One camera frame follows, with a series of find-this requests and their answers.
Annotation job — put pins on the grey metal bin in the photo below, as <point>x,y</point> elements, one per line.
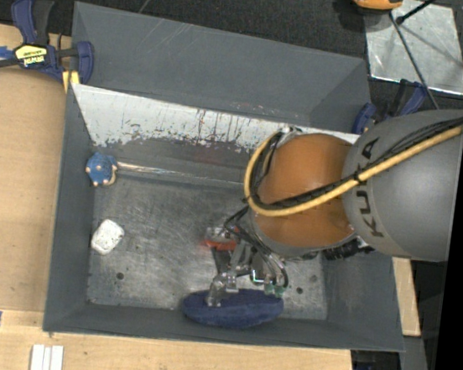
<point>157,233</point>

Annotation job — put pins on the black cylinder on white bracket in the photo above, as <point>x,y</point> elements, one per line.
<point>343,249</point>

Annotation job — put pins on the dark blue oval sponge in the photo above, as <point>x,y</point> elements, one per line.
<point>235,313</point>

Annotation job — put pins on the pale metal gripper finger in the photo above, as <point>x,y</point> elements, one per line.
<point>232,284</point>
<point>214,293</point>

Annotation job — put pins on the red and clear small object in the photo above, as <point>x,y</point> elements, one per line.
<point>218,243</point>

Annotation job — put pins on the white crumpled lump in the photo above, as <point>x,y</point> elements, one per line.
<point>107,236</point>

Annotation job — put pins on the blue toy animal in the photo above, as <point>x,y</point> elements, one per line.
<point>100,168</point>

